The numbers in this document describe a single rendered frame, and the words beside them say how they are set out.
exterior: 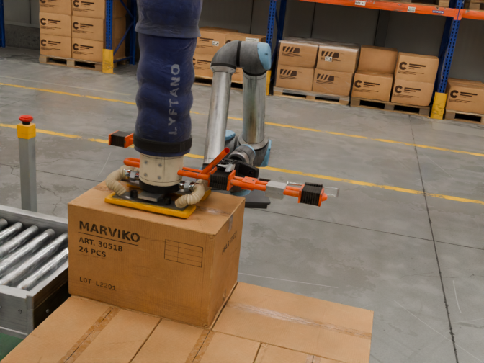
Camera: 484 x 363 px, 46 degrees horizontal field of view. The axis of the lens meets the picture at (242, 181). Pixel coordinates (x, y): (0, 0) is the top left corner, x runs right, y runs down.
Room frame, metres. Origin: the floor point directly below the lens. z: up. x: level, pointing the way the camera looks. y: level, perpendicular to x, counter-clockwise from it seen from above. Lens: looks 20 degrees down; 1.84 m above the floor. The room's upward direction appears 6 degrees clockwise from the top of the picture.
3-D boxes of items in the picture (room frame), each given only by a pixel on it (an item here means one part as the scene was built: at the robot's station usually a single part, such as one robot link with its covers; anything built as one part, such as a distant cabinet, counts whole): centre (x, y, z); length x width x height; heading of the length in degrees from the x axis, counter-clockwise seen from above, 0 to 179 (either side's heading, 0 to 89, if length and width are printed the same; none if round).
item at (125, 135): (2.46, 0.55, 1.08); 0.09 x 0.08 x 0.05; 167
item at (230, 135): (2.92, 0.12, 0.95); 0.17 x 0.15 x 0.18; 85
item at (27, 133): (2.83, 1.13, 0.50); 0.07 x 0.07 x 1.00; 77
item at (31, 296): (2.21, 0.68, 0.58); 0.70 x 0.03 x 0.06; 167
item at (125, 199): (2.05, 0.34, 0.98); 0.34 x 0.10 x 0.05; 77
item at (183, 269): (2.13, 0.32, 0.74); 0.60 x 0.40 x 0.40; 76
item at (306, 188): (2.00, -0.26, 1.08); 0.08 x 0.07 x 0.05; 77
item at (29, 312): (2.21, 0.68, 0.48); 0.70 x 0.03 x 0.15; 167
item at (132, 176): (2.14, 0.32, 1.02); 0.34 x 0.25 x 0.06; 77
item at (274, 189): (2.03, -0.13, 1.07); 0.07 x 0.07 x 0.04; 77
